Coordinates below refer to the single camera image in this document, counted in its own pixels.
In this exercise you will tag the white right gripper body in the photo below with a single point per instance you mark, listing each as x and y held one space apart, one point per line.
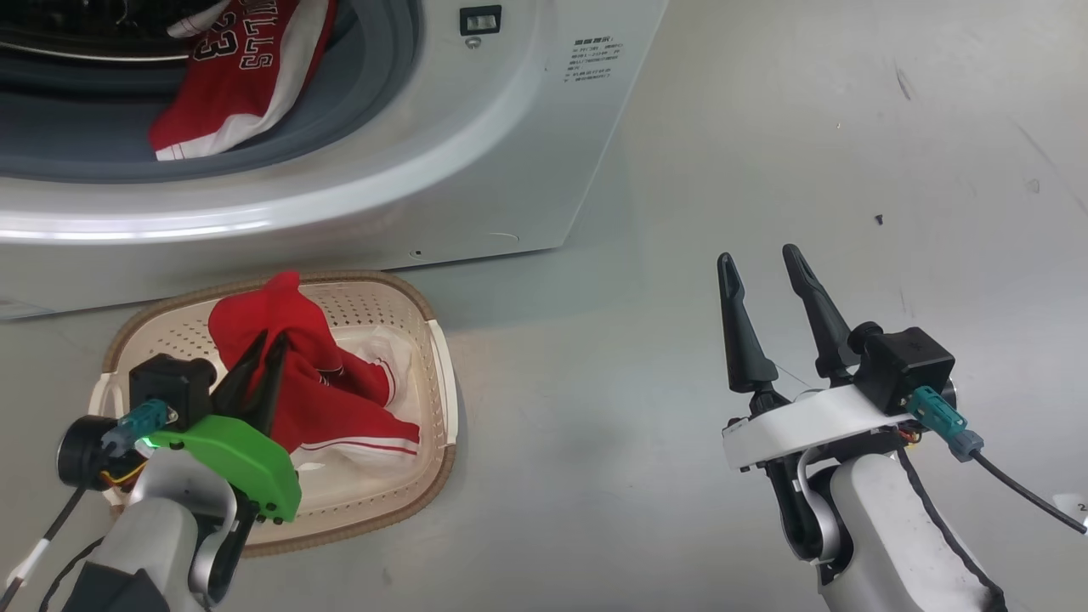
807 425

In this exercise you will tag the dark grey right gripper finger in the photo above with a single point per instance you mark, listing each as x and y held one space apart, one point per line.
820 323
744 340

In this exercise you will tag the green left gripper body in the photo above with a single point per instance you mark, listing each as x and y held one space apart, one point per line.
246 467

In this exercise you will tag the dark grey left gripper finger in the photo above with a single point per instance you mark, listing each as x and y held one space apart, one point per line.
238 382
270 391

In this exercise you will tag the red shorts with white trim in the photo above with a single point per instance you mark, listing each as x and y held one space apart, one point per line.
340 408

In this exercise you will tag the red printed basketball jersey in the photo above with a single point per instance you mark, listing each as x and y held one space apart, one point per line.
238 93

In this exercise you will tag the cream basket with brown rim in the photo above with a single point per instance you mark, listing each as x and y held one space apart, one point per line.
374 306

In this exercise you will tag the white front-load washing machine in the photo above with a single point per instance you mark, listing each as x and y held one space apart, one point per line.
510 170

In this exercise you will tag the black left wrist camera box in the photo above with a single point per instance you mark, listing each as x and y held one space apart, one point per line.
170 382

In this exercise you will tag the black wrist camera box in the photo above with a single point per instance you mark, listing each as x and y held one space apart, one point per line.
901 365
170 382

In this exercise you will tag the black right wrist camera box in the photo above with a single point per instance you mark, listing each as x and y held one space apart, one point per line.
901 365

